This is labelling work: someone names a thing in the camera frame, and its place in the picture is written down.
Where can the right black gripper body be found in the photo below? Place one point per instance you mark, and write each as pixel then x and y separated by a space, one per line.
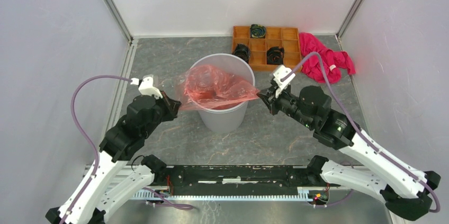
pixel 284 102

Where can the orange compartment tray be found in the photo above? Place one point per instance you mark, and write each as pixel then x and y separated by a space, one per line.
pixel 286 37

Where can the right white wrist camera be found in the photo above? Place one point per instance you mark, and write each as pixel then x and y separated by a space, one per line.
pixel 282 77

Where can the black rolled belt right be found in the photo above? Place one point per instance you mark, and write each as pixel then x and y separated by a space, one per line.
pixel 275 55

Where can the pink crumpled cloth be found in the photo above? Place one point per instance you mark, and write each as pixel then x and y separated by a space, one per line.
pixel 333 61

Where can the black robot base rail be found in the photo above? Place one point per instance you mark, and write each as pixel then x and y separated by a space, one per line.
pixel 232 180

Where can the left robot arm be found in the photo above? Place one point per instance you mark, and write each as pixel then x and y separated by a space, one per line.
pixel 97 203

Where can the red translucent trash bag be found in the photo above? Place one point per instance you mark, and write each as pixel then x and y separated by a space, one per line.
pixel 208 87

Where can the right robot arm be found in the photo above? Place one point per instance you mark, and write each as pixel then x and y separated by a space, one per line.
pixel 405 191

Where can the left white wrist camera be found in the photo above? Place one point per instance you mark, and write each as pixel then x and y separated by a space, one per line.
pixel 147 86

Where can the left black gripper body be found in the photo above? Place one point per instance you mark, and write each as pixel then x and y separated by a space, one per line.
pixel 164 113

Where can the white slotted cable duct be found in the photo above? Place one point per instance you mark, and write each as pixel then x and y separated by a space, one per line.
pixel 224 197

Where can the dark rolled belt top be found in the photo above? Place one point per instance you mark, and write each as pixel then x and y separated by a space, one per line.
pixel 257 31

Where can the grey plastic trash bin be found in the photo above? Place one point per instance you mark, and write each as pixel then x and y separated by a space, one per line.
pixel 226 120

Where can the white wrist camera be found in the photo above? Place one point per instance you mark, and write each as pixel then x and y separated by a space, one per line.
pixel 147 86
pixel 282 77

